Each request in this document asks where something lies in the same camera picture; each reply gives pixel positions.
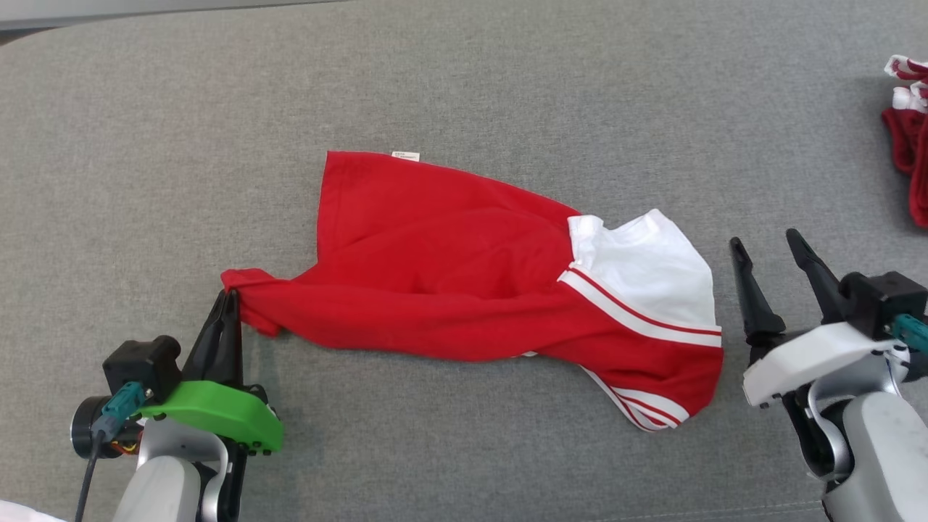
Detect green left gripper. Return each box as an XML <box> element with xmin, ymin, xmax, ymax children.
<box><xmin>134</xmin><ymin>289</ymin><xmax>285</xmax><ymax>456</ymax></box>

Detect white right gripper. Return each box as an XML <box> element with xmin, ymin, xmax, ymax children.
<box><xmin>729</xmin><ymin>229</ymin><xmax>911</xmax><ymax>408</ymax></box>

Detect red Bulls basketball shorts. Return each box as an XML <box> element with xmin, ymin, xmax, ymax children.
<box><xmin>881</xmin><ymin>54</ymin><xmax>928</xmax><ymax>229</ymax></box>

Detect red Bulls basketball jersey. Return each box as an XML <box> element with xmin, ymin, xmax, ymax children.
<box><xmin>221</xmin><ymin>151</ymin><xmax>724</xmax><ymax>433</ymax></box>

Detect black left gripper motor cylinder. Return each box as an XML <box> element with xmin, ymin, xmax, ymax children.
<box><xmin>70</xmin><ymin>396</ymin><xmax>142</xmax><ymax>460</ymax></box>

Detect grey fabric sofa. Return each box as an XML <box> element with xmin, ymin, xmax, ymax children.
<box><xmin>0</xmin><ymin>0</ymin><xmax>928</xmax><ymax>522</ymax></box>

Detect left cable with teal plug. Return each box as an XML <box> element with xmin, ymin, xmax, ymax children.
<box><xmin>72</xmin><ymin>383</ymin><xmax>149</xmax><ymax>522</ymax></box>

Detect cable with teal plug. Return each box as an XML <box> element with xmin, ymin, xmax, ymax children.
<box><xmin>72</xmin><ymin>383</ymin><xmax>149</xmax><ymax>522</ymax></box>
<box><xmin>890</xmin><ymin>313</ymin><xmax>928</xmax><ymax>356</ymax></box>

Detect right cable with teal plug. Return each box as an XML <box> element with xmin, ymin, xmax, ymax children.
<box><xmin>890</xmin><ymin>313</ymin><xmax>928</xmax><ymax>356</ymax></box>

